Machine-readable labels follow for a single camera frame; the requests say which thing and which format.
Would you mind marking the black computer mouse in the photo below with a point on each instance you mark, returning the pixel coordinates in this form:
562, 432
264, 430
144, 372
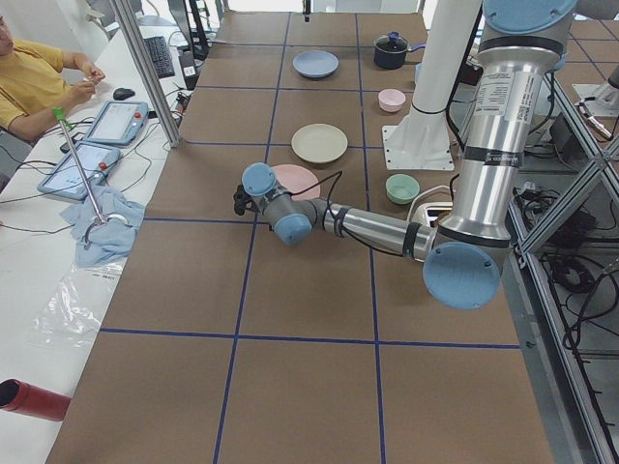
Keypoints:
122, 94

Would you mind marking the teach pendant tablet far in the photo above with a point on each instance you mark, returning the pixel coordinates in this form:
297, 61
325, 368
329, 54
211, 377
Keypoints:
118, 123

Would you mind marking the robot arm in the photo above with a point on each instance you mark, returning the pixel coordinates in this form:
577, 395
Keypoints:
463, 254

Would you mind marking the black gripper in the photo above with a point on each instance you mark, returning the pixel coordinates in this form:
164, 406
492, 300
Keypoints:
240, 203

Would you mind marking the aluminium frame post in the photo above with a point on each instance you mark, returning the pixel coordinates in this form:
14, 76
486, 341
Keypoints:
124, 14

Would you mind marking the blue plate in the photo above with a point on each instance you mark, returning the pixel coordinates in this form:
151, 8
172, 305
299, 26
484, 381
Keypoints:
315, 64

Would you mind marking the beige plate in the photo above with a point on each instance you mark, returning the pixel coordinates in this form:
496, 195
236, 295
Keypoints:
319, 143

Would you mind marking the cream toaster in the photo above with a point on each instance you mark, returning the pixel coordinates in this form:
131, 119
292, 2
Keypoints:
430, 213

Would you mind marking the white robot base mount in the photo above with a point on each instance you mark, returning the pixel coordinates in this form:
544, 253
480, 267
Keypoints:
421, 140

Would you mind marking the dark blue cooking pot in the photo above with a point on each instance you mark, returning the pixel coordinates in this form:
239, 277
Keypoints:
391, 49

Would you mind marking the green bowl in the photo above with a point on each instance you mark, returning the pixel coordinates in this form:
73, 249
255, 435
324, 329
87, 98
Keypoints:
402, 189

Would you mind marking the metal grabber stick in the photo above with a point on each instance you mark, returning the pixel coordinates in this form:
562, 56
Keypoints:
100, 219

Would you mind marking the red cylinder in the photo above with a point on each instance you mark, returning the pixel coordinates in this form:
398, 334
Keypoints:
25, 399

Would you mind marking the pink bowl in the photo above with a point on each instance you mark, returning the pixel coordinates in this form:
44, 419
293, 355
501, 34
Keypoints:
391, 100

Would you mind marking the light blue cloth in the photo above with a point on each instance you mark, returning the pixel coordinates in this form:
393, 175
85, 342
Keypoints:
98, 244

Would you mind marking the light blue cup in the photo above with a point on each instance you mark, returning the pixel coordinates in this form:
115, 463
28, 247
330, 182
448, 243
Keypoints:
418, 72

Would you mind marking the black keyboard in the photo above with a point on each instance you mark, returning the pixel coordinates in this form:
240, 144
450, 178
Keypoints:
160, 56

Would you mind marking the person in yellow shirt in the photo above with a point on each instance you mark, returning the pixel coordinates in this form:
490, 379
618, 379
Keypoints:
37, 78

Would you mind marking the clear plastic bag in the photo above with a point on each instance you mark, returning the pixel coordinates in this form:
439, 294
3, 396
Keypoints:
73, 315

